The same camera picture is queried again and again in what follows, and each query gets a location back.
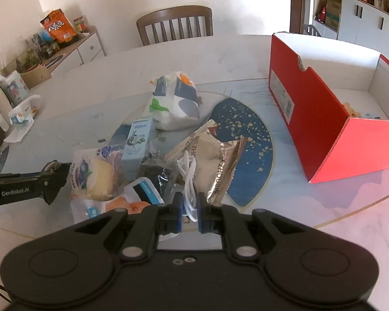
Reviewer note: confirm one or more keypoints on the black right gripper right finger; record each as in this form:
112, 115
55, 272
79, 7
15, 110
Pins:
301, 263

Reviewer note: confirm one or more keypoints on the white tissue pack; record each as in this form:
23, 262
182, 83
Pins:
174, 103

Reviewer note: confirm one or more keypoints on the dark clear plastic packet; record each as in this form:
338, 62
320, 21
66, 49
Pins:
162, 173

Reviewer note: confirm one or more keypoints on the small blue white box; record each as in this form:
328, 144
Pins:
370, 116

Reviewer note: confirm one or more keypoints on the white patterned plastic bag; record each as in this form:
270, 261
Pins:
22, 118

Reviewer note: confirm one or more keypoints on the beige crinkled snack bag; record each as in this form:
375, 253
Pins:
216, 161

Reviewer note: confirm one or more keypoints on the dark brown door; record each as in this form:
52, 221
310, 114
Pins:
297, 11

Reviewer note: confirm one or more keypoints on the yellow spotted squishy toy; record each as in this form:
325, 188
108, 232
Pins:
351, 112

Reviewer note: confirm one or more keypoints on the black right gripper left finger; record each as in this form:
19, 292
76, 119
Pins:
77, 263

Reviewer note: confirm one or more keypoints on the blueberry bread packet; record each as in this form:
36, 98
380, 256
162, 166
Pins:
96, 173

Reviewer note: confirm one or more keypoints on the red cardboard shoe box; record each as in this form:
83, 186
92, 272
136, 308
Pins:
310, 78

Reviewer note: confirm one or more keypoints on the white wall cabinet unit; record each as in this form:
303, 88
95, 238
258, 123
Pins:
361, 24

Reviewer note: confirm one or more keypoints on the cardboard box by cabinet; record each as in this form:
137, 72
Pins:
333, 10

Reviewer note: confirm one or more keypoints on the brown wooden chair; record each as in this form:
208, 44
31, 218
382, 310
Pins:
180, 22

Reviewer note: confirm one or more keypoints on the light blue carton box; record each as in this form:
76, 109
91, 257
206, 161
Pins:
140, 134

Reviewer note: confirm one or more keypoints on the orange snack bag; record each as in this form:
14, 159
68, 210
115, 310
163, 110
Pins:
59, 28

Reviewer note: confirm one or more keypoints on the white side cabinet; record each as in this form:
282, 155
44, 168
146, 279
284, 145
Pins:
87, 49

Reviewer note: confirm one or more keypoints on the cardboard box on cabinet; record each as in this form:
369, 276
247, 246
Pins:
29, 65

